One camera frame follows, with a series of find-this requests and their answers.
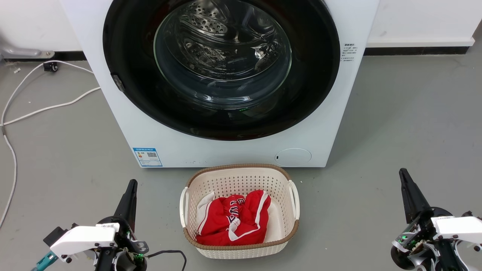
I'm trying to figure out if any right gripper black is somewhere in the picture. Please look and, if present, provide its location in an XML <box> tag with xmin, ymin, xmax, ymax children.
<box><xmin>391</xmin><ymin>168</ymin><xmax>464</xmax><ymax>271</ymax></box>

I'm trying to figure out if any black round glass washer door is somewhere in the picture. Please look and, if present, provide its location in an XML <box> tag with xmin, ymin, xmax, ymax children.
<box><xmin>102</xmin><ymin>0</ymin><xmax>341</xmax><ymax>141</ymax></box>

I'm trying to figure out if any grey metal floor bracket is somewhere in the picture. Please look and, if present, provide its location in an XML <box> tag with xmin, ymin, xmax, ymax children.
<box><xmin>0</xmin><ymin>36</ymin><xmax>55</xmax><ymax>61</ymax></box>

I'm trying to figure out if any blue energy label sticker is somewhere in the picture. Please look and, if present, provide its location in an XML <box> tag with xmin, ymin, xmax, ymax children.
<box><xmin>133</xmin><ymin>148</ymin><xmax>163</xmax><ymax>167</ymax></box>

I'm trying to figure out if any thin white cable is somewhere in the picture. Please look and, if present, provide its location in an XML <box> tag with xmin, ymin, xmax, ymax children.
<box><xmin>0</xmin><ymin>60</ymin><xmax>95</xmax><ymax>228</ymax></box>

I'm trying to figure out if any round white filter cover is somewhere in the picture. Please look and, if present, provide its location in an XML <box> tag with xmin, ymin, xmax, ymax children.
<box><xmin>275</xmin><ymin>148</ymin><xmax>312</xmax><ymax>167</ymax></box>

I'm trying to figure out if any cream perforated laundry basket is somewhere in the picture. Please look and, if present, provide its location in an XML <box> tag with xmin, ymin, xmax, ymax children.
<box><xmin>179</xmin><ymin>163</ymin><xmax>300</xmax><ymax>259</ymax></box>

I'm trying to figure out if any white front-load washing machine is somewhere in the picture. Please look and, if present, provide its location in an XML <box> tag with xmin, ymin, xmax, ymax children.
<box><xmin>60</xmin><ymin>0</ymin><xmax>380</xmax><ymax>168</ymax></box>

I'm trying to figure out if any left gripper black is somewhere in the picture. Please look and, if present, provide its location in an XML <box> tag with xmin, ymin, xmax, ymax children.
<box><xmin>96</xmin><ymin>180</ymin><xmax>149</xmax><ymax>271</ymax></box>

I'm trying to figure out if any thick white cable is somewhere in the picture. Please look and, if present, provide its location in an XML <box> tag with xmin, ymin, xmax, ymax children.
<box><xmin>2</xmin><ymin>87</ymin><xmax>101</xmax><ymax>126</ymax></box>

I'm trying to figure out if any red sports garment white trim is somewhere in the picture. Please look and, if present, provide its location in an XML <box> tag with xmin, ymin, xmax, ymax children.
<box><xmin>195</xmin><ymin>189</ymin><xmax>272</xmax><ymax>246</ymax></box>

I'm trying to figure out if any teal cable connector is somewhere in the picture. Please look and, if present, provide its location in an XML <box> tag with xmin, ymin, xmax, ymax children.
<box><xmin>31</xmin><ymin>252</ymin><xmax>58</xmax><ymax>271</ymax></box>

